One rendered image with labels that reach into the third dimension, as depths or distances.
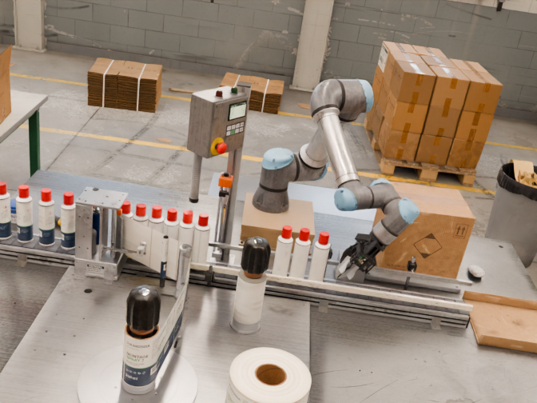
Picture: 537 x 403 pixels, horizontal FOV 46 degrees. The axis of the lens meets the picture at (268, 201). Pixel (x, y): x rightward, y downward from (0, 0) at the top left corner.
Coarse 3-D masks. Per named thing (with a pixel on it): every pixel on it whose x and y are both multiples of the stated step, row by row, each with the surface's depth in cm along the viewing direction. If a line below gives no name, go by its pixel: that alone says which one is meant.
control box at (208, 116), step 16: (192, 96) 197; (208, 96) 196; (224, 96) 198; (240, 96) 202; (192, 112) 199; (208, 112) 194; (224, 112) 197; (192, 128) 201; (208, 128) 196; (224, 128) 200; (192, 144) 203; (208, 144) 198; (240, 144) 210
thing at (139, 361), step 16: (144, 288) 153; (128, 304) 151; (144, 304) 150; (160, 304) 153; (128, 320) 153; (144, 320) 152; (128, 336) 154; (144, 336) 155; (128, 352) 156; (144, 352) 155; (128, 368) 158; (144, 368) 158; (128, 384) 160; (144, 384) 160
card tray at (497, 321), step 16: (480, 304) 232; (496, 304) 233; (512, 304) 233; (528, 304) 233; (480, 320) 222; (496, 320) 224; (512, 320) 225; (528, 320) 227; (480, 336) 209; (496, 336) 215; (512, 336) 217; (528, 336) 218
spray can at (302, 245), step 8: (304, 232) 209; (296, 240) 212; (304, 240) 210; (296, 248) 212; (304, 248) 211; (296, 256) 213; (304, 256) 212; (296, 264) 214; (304, 264) 214; (296, 272) 215; (304, 272) 217
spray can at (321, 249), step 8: (320, 232) 211; (320, 240) 210; (320, 248) 210; (328, 248) 211; (312, 256) 214; (320, 256) 211; (312, 264) 214; (320, 264) 213; (312, 272) 215; (320, 272) 214; (312, 280) 216; (320, 280) 216; (312, 288) 217
